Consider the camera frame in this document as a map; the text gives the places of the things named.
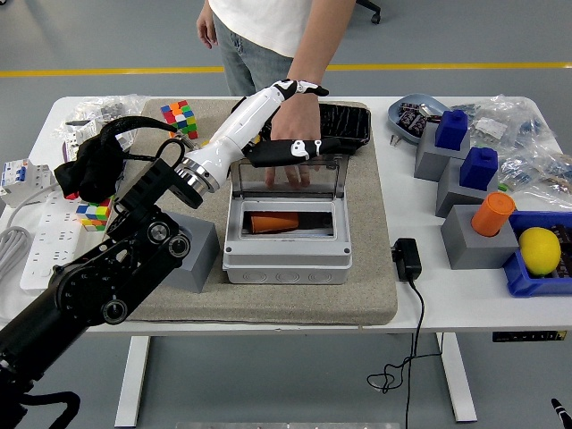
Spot person's right hand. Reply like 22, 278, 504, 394
196, 7, 219, 49

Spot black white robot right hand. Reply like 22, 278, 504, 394
550, 397, 572, 424

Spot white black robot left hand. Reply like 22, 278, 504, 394
183, 79, 341, 185

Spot person's left hand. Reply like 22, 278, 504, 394
264, 91, 324, 189

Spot orange cylinder battery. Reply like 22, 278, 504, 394
471, 192, 517, 238
249, 212, 299, 234

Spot grey block with round hole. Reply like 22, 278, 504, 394
441, 204, 522, 271
163, 212, 221, 294

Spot grey electrical box clear lid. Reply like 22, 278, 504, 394
222, 154, 354, 286

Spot blue square battery block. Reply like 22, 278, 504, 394
434, 109, 469, 151
459, 147, 500, 189

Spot black plastic tray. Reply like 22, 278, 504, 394
261, 101, 373, 157

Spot large colourful puzzle cube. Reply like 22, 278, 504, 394
160, 99, 199, 140

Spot black table control panel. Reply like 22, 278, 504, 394
492, 330, 567, 343

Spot light blue dish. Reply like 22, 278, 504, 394
387, 93, 450, 145

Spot white table leg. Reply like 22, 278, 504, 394
114, 335, 151, 428
435, 332, 478, 424

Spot clear bag of grey parts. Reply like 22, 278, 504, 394
66, 93, 147, 126

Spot dark purple packet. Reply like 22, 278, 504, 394
397, 102, 428, 135

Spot brown silver packet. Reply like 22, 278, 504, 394
417, 103, 443, 124

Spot blue plastic bin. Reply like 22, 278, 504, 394
502, 210, 572, 299

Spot grey block with square hole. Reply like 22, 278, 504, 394
435, 156, 500, 219
414, 121, 471, 183

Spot black cloth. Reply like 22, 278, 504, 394
53, 131, 127, 205

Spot white labelled packet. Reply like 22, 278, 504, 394
62, 118, 135, 162

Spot yellow lemon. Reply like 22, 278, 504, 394
517, 226, 562, 276

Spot small colourful puzzle cube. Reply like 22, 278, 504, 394
74, 196, 113, 232

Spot dark packets in bin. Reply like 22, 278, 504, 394
543, 223, 572, 281

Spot black power adapter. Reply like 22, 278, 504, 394
391, 237, 423, 282

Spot grey-brown fabric mat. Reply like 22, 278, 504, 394
84, 98, 399, 326

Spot clear bag of blue parts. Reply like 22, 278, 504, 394
449, 94, 559, 151

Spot white power strip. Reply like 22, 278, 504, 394
20, 190, 97, 291

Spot white circuit breaker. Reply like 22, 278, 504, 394
0, 156, 57, 209

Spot clear bag of mixed parts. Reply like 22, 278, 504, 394
498, 149, 572, 200

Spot black adapter cord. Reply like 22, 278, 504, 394
366, 279, 446, 429

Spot white power strip cable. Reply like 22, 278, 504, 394
0, 185, 59, 321

